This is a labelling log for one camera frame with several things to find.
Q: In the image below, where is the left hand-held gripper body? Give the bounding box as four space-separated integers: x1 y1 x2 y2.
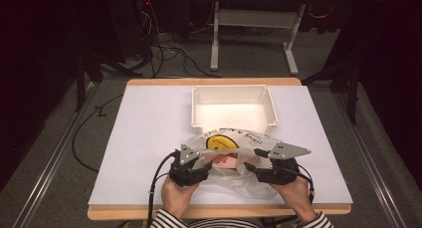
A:
168 143 201 188

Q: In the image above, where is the person's left hand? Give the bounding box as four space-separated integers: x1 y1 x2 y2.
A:
161 177 200 219

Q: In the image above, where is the right hand-held gripper black cable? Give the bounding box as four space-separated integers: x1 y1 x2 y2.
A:
292 163 317 206

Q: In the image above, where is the white metal table frame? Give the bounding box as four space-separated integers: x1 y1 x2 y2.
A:
209 0 351 77

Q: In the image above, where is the red-brown carton box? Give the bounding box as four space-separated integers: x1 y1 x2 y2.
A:
212 153 262 172

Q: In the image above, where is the person's striped shirt torso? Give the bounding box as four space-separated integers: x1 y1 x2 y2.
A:
185 217 264 228

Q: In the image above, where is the tangle of cables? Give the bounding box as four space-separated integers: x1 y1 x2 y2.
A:
132 0 222 79

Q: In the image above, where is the person's right hand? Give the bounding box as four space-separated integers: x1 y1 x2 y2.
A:
269 177 317 223

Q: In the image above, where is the hand-held gripper black cable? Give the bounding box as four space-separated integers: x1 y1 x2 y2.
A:
146 150 178 228
292 163 317 206

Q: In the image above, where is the black metal stand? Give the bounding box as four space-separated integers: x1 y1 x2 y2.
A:
301 55 361 125
74 48 143 113

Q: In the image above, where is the metal floor rail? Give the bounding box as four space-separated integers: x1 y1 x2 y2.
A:
11 82 101 228
331 88 412 228

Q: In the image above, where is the orange cable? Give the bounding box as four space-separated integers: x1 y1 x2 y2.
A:
308 4 334 20

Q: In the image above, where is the left hand-held gripper black cable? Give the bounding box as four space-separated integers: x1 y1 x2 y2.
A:
146 150 178 228

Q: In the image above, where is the clear smiley plastic bag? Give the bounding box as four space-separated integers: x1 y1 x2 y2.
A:
181 127 284 201

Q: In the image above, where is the white plastic bin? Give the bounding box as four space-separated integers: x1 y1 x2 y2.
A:
190 85 280 136

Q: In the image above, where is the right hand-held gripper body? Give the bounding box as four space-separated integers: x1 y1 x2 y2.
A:
257 141 312 185

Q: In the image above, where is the black floor cable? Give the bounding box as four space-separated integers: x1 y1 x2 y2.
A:
72 94 124 173

